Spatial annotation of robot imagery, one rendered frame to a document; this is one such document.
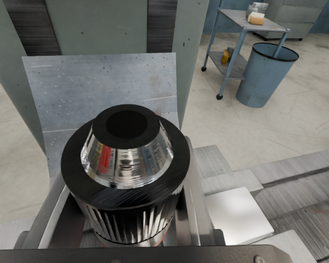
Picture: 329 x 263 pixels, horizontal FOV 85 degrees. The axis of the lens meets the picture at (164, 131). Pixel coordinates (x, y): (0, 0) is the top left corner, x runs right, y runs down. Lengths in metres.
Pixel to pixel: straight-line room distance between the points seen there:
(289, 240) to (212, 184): 0.10
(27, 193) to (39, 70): 1.25
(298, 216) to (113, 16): 0.53
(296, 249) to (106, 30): 0.46
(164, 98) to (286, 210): 0.35
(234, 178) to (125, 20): 0.36
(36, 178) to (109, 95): 1.30
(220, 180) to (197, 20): 0.35
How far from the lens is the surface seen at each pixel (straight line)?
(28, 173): 1.72
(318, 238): 0.45
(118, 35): 0.44
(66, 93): 0.45
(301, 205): 0.47
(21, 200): 1.61
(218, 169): 0.33
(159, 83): 0.46
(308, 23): 5.89
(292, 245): 0.28
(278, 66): 2.25
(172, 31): 0.45
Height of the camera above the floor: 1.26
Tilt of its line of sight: 45 degrees down
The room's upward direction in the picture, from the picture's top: 7 degrees clockwise
